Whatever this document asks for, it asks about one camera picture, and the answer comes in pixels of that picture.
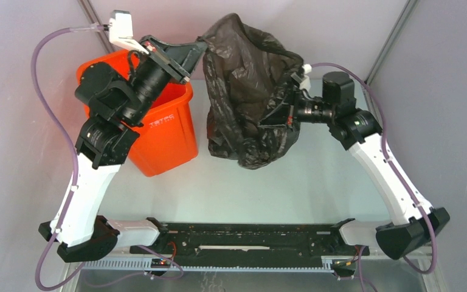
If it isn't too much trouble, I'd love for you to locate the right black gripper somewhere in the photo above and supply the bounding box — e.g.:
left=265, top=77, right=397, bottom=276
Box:
left=258, top=87, right=335, bottom=133

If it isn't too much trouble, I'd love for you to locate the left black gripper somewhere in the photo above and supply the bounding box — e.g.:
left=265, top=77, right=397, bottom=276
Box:
left=122, top=35, right=210, bottom=125

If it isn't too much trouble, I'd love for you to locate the black plastic trash bag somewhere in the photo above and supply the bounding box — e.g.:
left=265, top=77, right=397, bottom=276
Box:
left=202, top=13, right=304, bottom=170

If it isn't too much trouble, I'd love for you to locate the orange plastic trash bin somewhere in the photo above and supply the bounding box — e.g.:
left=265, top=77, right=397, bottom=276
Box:
left=75, top=50, right=198, bottom=177

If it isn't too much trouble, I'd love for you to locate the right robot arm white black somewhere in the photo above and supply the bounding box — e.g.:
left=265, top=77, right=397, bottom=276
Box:
left=260, top=69, right=451, bottom=260

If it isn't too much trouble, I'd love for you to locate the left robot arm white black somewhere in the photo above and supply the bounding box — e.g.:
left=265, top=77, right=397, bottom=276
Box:
left=38, top=35, right=206, bottom=263

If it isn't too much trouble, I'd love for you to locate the left metal corner strip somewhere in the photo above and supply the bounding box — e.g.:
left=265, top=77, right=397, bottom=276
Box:
left=77, top=0, right=116, bottom=55

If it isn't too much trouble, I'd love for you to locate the metal corner strip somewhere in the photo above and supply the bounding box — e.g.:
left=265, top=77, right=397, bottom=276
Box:
left=77, top=0, right=116, bottom=55
left=360, top=0, right=420, bottom=88

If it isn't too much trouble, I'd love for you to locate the right small circuit board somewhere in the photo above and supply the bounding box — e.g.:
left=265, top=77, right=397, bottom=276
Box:
left=331, top=260, right=357, bottom=280

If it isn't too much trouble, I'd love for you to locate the small circuit board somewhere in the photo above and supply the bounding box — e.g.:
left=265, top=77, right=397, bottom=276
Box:
left=331, top=260, right=357, bottom=280
left=150, top=258, right=173, bottom=269

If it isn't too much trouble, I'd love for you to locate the right metal corner strip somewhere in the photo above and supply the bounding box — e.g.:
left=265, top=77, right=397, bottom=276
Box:
left=360, top=0, right=420, bottom=88

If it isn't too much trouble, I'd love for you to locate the left small circuit board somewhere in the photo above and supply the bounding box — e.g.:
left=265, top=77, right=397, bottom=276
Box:
left=150, top=258, right=173, bottom=269

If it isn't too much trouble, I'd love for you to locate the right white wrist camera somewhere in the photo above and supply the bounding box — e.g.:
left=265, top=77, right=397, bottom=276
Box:
left=291, top=64, right=313, bottom=91

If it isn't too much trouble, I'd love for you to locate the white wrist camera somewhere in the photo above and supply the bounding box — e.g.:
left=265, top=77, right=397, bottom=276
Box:
left=108, top=10, right=145, bottom=52
left=291, top=64, right=313, bottom=91

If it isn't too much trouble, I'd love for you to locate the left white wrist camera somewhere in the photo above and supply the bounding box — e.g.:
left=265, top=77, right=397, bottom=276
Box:
left=108, top=10, right=145, bottom=52

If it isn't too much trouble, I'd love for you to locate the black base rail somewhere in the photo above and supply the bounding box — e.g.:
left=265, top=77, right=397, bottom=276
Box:
left=72, top=220, right=395, bottom=275

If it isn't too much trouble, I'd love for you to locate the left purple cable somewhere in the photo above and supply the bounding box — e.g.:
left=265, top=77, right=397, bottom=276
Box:
left=30, top=24, right=109, bottom=292

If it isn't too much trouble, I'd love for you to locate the purple cable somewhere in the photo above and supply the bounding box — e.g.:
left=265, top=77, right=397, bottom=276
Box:
left=310, top=62, right=438, bottom=276
left=30, top=24, right=109, bottom=292

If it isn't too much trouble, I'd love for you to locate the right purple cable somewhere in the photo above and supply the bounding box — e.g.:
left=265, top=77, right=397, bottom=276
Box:
left=310, top=62, right=438, bottom=276

